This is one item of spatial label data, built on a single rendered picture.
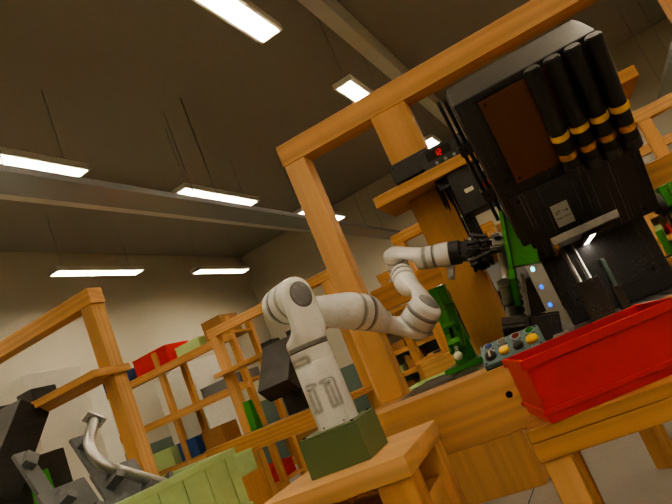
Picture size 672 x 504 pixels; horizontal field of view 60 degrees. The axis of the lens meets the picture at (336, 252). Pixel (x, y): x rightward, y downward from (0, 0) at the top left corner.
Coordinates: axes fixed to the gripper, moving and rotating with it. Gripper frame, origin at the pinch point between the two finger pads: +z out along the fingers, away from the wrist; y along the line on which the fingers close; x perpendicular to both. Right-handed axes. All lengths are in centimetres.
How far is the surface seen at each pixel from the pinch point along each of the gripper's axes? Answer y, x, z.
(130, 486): -70, 1, -101
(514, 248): -9.9, -6.1, 5.4
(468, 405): -53, 2, -10
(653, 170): 37, 12, 50
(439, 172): 29.2, -10.8, -15.1
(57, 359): 330, 349, -681
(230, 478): -68, 4, -72
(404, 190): 26.8, -8.5, -27.8
